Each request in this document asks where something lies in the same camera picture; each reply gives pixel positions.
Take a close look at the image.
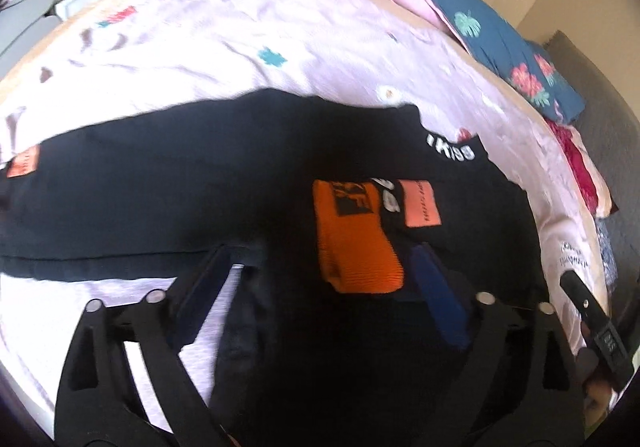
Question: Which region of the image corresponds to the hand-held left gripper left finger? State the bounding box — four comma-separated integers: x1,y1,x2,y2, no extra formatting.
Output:
54,246,233,447

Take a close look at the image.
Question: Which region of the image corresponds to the red patterned cloth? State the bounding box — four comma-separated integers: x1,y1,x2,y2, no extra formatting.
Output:
545,119,614,218

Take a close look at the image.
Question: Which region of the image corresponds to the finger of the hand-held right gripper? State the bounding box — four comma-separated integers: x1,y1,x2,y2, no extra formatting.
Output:
559,271,603,328

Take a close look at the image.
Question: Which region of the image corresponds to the blue floral pillow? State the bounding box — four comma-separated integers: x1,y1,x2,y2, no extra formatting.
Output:
390,0,587,124

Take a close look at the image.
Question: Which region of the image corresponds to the person's right hand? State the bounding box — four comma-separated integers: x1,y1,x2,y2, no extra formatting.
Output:
579,322,620,430

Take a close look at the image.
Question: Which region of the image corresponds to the blue white patterned cloth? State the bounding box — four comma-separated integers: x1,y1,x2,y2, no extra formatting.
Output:
596,216,622,289

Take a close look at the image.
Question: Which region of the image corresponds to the grey ironing board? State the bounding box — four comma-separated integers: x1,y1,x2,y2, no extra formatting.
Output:
0,0,61,74

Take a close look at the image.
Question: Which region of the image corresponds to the black garment with orange patches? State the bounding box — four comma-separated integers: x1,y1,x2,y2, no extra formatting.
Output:
0,89,551,447

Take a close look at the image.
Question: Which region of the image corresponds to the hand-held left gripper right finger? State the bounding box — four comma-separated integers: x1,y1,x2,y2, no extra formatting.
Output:
407,242,587,447

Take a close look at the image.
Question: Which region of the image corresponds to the grey padded headboard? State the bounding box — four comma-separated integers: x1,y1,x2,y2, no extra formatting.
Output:
544,29,640,278

